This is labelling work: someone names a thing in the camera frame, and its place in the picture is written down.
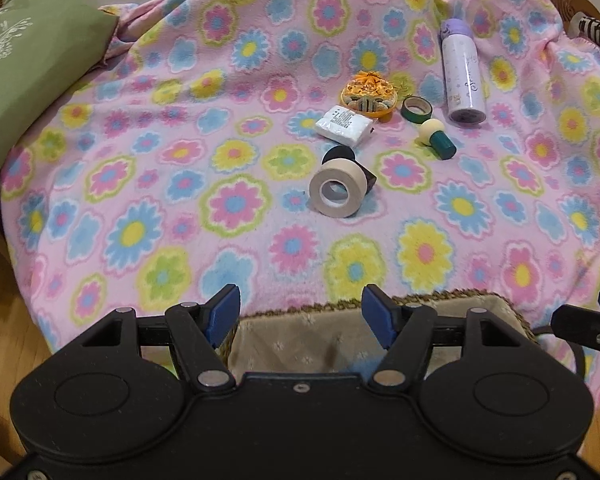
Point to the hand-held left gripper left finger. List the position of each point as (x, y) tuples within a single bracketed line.
[(225, 310)]

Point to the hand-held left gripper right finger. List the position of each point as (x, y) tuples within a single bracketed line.
[(380, 315)]

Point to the fabric-lined woven basket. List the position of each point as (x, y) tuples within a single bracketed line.
[(300, 340)]

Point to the beige tape roll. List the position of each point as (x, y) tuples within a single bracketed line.
[(347, 177)]

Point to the black small object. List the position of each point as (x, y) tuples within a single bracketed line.
[(337, 152)]

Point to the wooden mushroom toy green stem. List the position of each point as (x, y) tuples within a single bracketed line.
[(440, 144)]

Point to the green washi tape roll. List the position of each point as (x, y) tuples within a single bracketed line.
[(416, 115)]

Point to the white tissue packet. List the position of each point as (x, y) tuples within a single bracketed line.
[(342, 125)]

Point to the pink floral fleece blanket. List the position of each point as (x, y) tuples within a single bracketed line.
[(230, 110)]

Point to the white bottle with purple cap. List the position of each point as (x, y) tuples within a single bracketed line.
[(462, 75)]

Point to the green printed pillow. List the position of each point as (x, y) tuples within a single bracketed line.
[(25, 75)]

